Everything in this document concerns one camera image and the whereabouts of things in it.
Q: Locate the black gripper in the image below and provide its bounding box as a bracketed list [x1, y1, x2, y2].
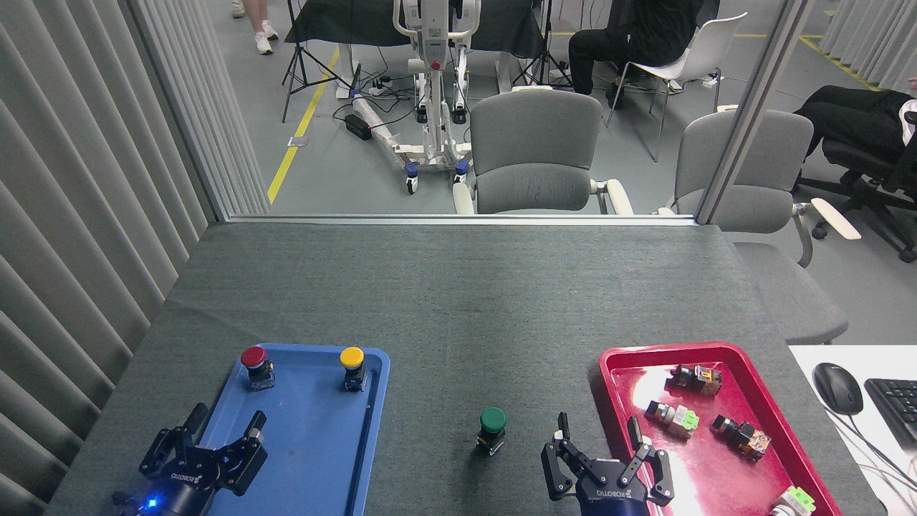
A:
[541, 412, 676, 516]
[140, 403, 269, 516]

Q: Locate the green push button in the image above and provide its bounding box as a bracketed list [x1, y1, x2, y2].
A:
[476, 406, 508, 457]

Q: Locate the red push button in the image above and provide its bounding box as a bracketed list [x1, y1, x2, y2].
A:
[240, 345, 276, 391]

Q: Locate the yellow push button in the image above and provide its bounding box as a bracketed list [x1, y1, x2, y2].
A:
[339, 347, 368, 392]

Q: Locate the blue plastic tray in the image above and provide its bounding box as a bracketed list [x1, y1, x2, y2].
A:
[195, 343, 392, 516]

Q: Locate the red plastic tray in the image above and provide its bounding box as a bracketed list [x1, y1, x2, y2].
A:
[598, 342, 842, 516]

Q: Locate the dark grey table cloth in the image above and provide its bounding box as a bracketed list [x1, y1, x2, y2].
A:
[43, 222, 885, 516]

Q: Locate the black computer mouse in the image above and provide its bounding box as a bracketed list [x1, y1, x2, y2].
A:
[812, 363, 865, 416]

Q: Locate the white desk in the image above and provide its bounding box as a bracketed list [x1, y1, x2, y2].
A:
[788, 345, 917, 516]

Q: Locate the black keyboard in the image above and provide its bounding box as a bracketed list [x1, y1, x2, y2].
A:
[864, 378, 917, 449]

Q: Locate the grey office chair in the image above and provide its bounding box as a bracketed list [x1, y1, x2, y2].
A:
[453, 86, 635, 216]
[658, 106, 862, 345]

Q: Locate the black office chair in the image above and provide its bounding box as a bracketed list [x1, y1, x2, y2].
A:
[792, 138, 917, 263]

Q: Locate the black tripod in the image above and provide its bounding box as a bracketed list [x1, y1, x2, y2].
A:
[282, 0, 353, 123]
[512, 0, 574, 90]

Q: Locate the person with white shoes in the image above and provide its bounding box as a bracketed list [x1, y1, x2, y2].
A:
[231, 0, 279, 55]

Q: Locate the white stand on wheels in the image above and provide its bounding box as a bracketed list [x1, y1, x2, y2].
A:
[351, 0, 482, 196]

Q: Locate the white plastic chair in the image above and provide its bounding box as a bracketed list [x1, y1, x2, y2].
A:
[605, 11, 748, 163]

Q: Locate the person in black trousers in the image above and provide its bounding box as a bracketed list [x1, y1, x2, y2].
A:
[794, 77, 917, 193]

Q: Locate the seated person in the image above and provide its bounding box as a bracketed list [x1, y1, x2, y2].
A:
[568, 0, 721, 108]

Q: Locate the black table cloth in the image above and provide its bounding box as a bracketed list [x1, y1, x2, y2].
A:
[284, 0, 549, 59]

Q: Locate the white green switch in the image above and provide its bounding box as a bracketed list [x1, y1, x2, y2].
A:
[645, 400, 700, 439]
[770, 486, 817, 516]

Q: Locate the black orange switch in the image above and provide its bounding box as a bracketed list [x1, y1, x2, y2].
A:
[670, 363, 723, 397]
[711, 414, 772, 461]

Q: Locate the silver post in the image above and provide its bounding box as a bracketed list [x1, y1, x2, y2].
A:
[696, 0, 817, 225]

